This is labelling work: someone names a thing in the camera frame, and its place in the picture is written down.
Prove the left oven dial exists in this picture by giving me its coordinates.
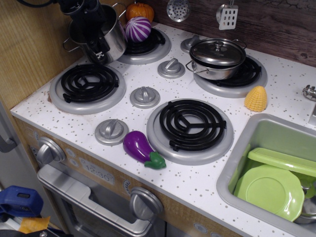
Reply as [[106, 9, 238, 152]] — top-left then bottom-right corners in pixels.
[[37, 137, 66, 165]]

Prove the silver knob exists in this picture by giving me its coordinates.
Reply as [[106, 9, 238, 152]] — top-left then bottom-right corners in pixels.
[[94, 119, 129, 146], [158, 58, 185, 79], [130, 86, 160, 109], [180, 35, 202, 54]]

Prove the green plastic tray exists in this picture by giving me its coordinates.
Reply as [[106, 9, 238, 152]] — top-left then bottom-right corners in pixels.
[[247, 148, 316, 177]]

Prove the silver knob centre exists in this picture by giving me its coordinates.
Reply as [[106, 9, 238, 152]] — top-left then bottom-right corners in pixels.
[[130, 86, 160, 109]]

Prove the front right black burner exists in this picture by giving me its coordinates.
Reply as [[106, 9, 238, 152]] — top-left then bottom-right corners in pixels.
[[146, 99, 234, 165]]

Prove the blue clamp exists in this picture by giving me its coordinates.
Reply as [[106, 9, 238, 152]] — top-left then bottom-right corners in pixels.
[[0, 186, 43, 222]]

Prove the silver faucet handle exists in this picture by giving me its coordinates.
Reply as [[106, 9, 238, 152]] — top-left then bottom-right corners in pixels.
[[303, 85, 316, 101]]

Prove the front left black burner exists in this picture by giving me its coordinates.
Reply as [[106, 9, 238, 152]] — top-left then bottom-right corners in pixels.
[[49, 64, 126, 115]]

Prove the orange toy pumpkin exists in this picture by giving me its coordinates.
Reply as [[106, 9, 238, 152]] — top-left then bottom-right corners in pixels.
[[126, 2, 155, 22]]

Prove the yellow toy corn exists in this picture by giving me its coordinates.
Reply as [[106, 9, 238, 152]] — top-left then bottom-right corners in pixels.
[[244, 86, 267, 112]]

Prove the purple white striped ball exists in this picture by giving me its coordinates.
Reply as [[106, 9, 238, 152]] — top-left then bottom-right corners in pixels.
[[125, 16, 152, 43]]

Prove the green plastic plate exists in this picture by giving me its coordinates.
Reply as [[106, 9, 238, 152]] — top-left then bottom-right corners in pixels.
[[234, 164, 305, 222]]

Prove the back left black burner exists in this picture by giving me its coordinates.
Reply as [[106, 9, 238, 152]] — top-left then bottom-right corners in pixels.
[[118, 28, 171, 65]]

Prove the silver knob upper middle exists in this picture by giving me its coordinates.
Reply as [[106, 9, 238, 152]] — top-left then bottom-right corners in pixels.
[[158, 58, 185, 79]]

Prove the oven dial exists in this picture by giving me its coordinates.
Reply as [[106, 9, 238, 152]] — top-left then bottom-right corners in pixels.
[[129, 187, 164, 221], [37, 137, 66, 165]]

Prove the tall steel pot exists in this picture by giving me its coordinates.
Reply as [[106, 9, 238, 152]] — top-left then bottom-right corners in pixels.
[[68, 2, 127, 63]]

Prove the silver oven door handle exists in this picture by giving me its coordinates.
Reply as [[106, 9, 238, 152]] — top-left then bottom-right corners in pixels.
[[38, 165, 152, 237]]

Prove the shallow steel pan with lid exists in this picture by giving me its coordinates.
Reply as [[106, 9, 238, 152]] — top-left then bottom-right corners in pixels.
[[186, 38, 247, 80]]

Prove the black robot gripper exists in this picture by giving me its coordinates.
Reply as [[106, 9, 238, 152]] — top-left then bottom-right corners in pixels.
[[58, 0, 110, 65]]

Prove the steel pot in sink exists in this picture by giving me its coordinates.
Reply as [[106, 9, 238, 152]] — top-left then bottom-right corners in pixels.
[[294, 179, 316, 224]]

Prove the back right black burner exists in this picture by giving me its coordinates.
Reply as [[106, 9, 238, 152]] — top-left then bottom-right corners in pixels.
[[194, 55, 268, 98]]

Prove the silver knob front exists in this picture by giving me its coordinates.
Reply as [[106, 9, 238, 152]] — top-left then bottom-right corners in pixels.
[[94, 119, 129, 146]]

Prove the right oven dial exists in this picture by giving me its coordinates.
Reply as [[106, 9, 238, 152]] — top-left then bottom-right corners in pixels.
[[129, 187, 164, 221]]

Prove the steel slotted spatula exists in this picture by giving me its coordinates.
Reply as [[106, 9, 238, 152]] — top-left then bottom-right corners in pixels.
[[216, 0, 238, 31]]

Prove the round steel skimmer ladle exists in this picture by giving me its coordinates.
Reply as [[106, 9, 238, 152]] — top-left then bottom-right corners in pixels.
[[166, 0, 191, 22]]

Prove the silver knob back right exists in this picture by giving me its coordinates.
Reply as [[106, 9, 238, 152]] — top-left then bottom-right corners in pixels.
[[180, 35, 202, 54]]

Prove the yellow cloth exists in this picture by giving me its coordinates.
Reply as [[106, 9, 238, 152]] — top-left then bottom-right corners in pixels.
[[18, 216, 50, 234]]

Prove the black burner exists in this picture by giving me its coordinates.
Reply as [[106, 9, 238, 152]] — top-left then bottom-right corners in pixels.
[[49, 64, 126, 115], [146, 99, 234, 165], [194, 55, 268, 98], [118, 28, 171, 65]]

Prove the purple toy eggplant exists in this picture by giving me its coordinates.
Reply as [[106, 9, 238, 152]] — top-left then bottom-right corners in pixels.
[[123, 131, 166, 170]]

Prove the grey sink basin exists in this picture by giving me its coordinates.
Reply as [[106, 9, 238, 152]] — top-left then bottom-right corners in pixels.
[[216, 114, 316, 237]]

